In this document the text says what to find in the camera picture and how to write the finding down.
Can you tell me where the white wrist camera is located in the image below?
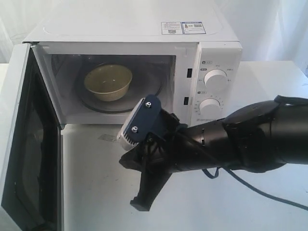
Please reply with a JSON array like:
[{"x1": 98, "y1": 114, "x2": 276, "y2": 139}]
[{"x1": 117, "y1": 94, "x2": 162, "y2": 151}]

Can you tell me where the glass microwave turntable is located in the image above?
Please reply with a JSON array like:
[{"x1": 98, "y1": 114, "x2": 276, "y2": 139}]
[{"x1": 75, "y1": 67, "x2": 167, "y2": 114}]

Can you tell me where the white microwave knob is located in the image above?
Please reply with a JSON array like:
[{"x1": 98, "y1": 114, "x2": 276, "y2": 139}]
[
  {"x1": 199, "y1": 99, "x2": 221, "y2": 117},
  {"x1": 204, "y1": 69, "x2": 228, "y2": 92}
]

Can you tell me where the cream ceramic bowl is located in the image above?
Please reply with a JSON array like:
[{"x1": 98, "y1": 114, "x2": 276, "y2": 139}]
[{"x1": 83, "y1": 64, "x2": 133, "y2": 102}]

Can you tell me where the white microwave door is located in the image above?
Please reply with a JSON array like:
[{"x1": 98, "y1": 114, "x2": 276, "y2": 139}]
[{"x1": 0, "y1": 43, "x2": 64, "y2": 231}]

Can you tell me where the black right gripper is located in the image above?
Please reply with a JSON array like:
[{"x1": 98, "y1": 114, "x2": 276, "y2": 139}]
[{"x1": 119, "y1": 113, "x2": 231, "y2": 212}]

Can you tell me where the white lower microwave knob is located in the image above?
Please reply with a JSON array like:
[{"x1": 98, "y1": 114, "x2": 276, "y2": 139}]
[{"x1": 199, "y1": 99, "x2": 221, "y2": 117}]

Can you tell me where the white Midea microwave oven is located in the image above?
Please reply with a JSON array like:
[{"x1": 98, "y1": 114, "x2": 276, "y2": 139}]
[{"x1": 24, "y1": 0, "x2": 242, "y2": 126}]

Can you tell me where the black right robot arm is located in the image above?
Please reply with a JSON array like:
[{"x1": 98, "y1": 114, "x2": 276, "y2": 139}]
[{"x1": 117, "y1": 95, "x2": 308, "y2": 211}]

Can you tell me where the white upper microwave knob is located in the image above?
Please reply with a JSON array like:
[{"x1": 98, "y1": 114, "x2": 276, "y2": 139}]
[{"x1": 204, "y1": 69, "x2": 228, "y2": 92}]

